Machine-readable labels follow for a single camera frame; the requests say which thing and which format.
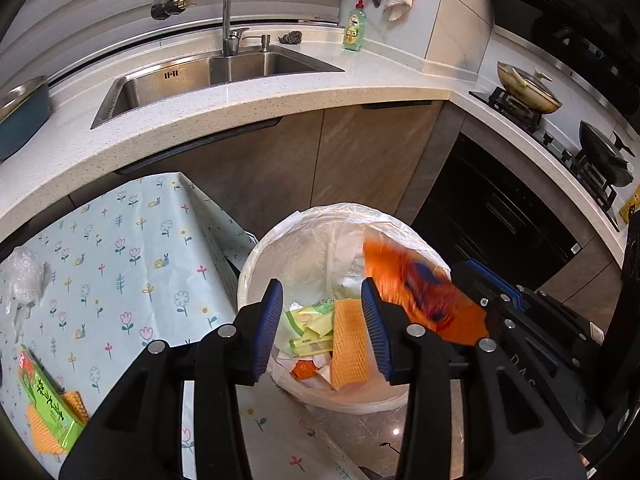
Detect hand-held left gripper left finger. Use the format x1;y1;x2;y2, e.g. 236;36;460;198
59;278;284;480

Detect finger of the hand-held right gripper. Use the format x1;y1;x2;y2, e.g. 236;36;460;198
466;260;526;309
451;261;501;312

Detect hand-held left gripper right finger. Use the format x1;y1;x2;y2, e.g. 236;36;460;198
360;277;588;480

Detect orange foam net sleeve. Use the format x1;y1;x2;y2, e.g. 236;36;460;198
331;298;373;390
25;390;91;456

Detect yellow green snack packet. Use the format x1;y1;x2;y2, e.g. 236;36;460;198
284;301;336;336
287;332;335;356

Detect orange snack wrapper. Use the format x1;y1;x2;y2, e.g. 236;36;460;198
291;359;321;380
362;237;488;347

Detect white plastic trash bin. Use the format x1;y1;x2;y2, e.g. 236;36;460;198
265;360;416;415

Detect white lined trash bin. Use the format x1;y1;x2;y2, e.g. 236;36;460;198
237;202;453;411

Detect black built-in oven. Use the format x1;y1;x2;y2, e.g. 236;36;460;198
410;132;583;293

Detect floral light blue tablecloth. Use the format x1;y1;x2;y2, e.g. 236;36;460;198
0;172;371;480

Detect black gas stove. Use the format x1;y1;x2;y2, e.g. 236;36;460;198
469;85;640;231

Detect black wok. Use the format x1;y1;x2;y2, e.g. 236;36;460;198
579;120;636;188

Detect wooden base cabinet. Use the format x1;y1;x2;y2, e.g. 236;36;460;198
115;100;466;241

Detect yellow pan with glass lid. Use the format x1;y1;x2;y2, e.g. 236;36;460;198
496;61;563;114

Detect green carton packet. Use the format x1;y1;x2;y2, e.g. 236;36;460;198
17;344;86;453

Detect speckled kitchen countertop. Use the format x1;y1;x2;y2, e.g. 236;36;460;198
0;20;640;266

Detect clear crumpled plastic wrap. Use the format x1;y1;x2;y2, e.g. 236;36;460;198
0;246;46;306

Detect stainless steel sink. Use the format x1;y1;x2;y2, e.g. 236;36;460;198
90;44;346;131

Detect green dish soap bottle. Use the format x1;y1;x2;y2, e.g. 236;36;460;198
342;0;367;52

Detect black range hood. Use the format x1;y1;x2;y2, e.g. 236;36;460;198
482;0;640;126

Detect dark blue basin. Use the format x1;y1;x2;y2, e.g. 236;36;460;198
0;76;52;161

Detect chrome kitchen faucet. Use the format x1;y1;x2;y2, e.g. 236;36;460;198
151;0;251;57

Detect grey striped window blind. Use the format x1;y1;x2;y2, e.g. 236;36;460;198
0;0;351;86

